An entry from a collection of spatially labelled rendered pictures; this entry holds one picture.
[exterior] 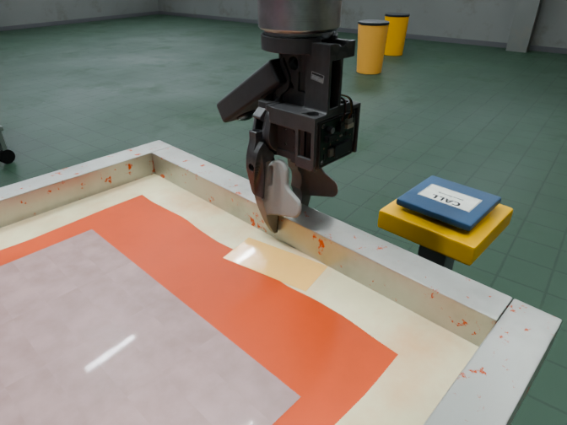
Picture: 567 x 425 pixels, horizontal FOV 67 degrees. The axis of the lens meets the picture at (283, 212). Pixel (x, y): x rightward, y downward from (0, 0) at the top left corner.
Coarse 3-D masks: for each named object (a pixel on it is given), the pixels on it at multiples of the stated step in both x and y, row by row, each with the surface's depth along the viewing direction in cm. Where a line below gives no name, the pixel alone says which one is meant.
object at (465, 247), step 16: (384, 208) 57; (400, 208) 57; (496, 208) 57; (512, 208) 58; (384, 224) 57; (400, 224) 56; (416, 224) 54; (432, 224) 54; (448, 224) 54; (480, 224) 54; (496, 224) 54; (416, 240) 55; (432, 240) 53; (448, 240) 51; (464, 240) 51; (480, 240) 51; (432, 256) 59; (448, 256) 52; (464, 256) 51
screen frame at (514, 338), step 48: (144, 144) 67; (0, 192) 53; (48, 192) 55; (96, 192) 60; (192, 192) 60; (240, 192) 53; (288, 240) 49; (336, 240) 44; (384, 240) 44; (384, 288) 42; (432, 288) 38; (480, 288) 38; (480, 336) 36; (528, 336) 33; (480, 384) 29; (528, 384) 29
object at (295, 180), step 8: (288, 160) 49; (296, 168) 49; (296, 176) 50; (304, 176) 50; (312, 176) 49; (320, 176) 48; (328, 176) 48; (296, 184) 50; (304, 184) 50; (312, 184) 50; (320, 184) 49; (328, 184) 48; (336, 184) 48; (296, 192) 51; (304, 192) 51; (312, 192) 51; (320, 192) 50; (328, 192) 49; (336, 192) 48; (304, 200) 51
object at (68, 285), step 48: (48, 240) 50; (96, 240) 50; (144, 240) 50; (192, 240) 50; (0, 288) 43; (48, 288) 43; (96, 288) 43; (144, 288) 43; (0, 336) 37; (48, 336) 37; (0, 384) 33
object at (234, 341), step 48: (192, 288) 43; (240, 288) 43; (288, 288) 43; (96, 336) 37; (144, 336) 37; (192, 336) 37; (240, 336) 37; (288, 336) 37; (336, 336) 37; (48, 384) 33; (96, 384) 33; (144, 384) 33; (192, 384) 33; (240, 384) 33; (288, 384) 33; (336, 384) 33
